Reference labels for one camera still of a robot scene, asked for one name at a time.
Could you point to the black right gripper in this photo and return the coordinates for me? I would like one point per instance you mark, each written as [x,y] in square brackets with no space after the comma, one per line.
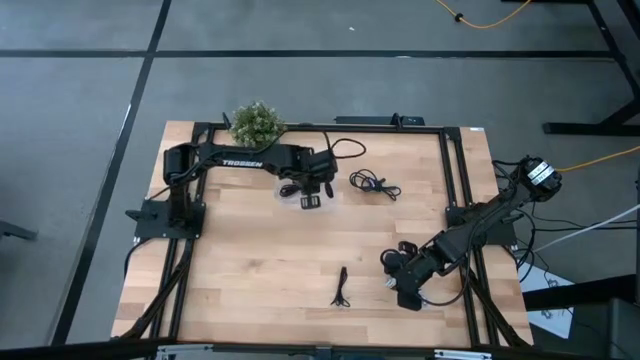
[419,274]

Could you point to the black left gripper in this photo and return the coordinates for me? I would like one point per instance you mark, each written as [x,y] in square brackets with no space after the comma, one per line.
[316,166]

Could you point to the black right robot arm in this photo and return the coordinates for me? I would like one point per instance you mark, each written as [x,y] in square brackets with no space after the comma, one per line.
[492,210]

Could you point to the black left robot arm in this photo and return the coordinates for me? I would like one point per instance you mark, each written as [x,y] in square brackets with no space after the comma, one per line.
[240,161]

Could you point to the clear plastic bin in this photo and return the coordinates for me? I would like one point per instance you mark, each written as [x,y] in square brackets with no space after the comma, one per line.
[295,197]

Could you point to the green potted plant striped pot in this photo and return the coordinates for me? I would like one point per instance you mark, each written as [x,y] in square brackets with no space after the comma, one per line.
[257,124]

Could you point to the white printed paper sheet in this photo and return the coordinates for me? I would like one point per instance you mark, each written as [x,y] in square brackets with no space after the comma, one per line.
[550,305]

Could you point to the black aluminium table frame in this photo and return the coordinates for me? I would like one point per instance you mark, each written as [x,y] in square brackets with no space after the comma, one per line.
[350,128]

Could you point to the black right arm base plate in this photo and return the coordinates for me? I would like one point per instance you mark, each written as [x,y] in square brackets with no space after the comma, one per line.
[502,235]

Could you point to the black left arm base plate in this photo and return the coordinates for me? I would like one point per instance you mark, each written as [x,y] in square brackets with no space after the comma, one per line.
[152,220]

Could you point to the black desk leg frame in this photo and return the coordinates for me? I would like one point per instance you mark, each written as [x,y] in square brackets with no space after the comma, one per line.
[617,60]

